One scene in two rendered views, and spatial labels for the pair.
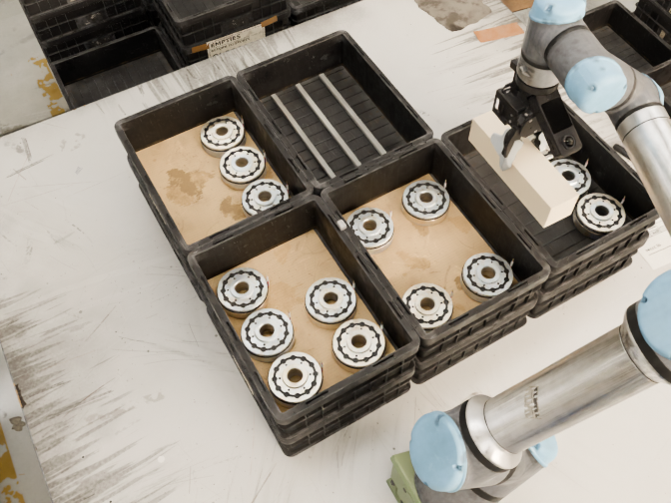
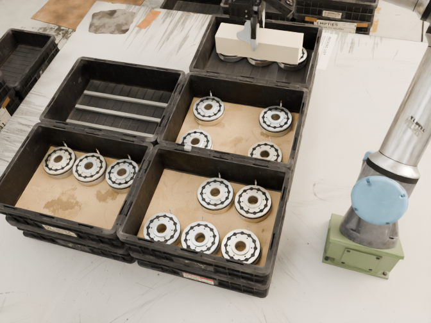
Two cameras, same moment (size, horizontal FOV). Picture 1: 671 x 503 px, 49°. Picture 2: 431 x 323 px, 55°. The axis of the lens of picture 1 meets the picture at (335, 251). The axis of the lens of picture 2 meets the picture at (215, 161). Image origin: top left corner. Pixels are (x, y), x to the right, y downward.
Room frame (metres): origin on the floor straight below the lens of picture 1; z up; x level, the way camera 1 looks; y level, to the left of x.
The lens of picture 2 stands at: (0.23, 0.36, 1.89)
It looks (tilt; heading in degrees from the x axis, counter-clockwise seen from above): 56 degrees down; 322
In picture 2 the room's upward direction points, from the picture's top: 9 degrees counter-clockwise
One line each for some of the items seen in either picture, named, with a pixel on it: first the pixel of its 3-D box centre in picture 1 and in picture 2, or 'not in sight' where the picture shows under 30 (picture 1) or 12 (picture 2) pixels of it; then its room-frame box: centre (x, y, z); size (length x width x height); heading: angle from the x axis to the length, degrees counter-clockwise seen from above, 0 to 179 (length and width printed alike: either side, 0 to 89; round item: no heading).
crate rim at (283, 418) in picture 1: (300, 299); (206, 203); (0.67, 0.07, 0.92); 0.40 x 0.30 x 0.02; 28
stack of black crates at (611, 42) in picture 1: (610, 71); (198, 18); (1.92, -1.00, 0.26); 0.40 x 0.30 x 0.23; 27
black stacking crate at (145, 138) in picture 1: (215, 174); (79, 183); (1.02, 0.26, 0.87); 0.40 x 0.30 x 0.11; 28
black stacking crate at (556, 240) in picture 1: (543, 188); (256, 61); (0.96, -0.46, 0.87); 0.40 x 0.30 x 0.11; 28
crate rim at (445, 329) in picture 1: (430, 233); (235, 117); (0.81, -0.19, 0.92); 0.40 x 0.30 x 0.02; 28
